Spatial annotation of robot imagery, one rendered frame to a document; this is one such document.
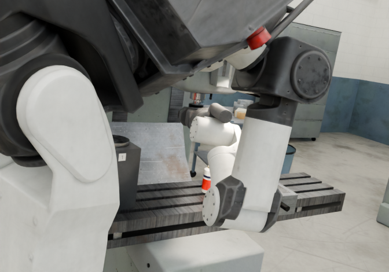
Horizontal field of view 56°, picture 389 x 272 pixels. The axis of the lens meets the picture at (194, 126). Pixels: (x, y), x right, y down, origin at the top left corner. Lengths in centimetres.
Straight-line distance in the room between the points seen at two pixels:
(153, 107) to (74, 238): 104
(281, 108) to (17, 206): 44
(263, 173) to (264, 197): 4
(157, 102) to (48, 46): 112
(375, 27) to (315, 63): 813
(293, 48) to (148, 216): 66
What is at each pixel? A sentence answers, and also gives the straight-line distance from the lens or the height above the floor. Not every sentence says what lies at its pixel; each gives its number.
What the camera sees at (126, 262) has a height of 70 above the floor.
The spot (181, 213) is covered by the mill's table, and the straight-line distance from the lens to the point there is 112.
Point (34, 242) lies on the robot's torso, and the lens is 48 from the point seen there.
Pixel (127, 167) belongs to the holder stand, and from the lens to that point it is 105.
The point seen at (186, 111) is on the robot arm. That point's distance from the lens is 108.
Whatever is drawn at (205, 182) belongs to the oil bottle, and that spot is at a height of 99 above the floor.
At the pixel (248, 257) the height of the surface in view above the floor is 86.
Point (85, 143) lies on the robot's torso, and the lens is 42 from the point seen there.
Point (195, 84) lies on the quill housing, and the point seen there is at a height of 134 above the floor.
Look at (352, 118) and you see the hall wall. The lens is 880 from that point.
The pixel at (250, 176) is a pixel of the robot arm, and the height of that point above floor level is 123.
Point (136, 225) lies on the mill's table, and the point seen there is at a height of 93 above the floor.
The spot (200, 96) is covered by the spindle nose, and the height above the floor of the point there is 129.
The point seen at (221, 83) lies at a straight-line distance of 102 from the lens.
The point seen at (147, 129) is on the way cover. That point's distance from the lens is 149.
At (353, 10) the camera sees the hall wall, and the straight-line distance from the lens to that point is 830.
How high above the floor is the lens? 144
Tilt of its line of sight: 13 degrees down
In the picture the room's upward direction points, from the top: 8 degrees clockwise
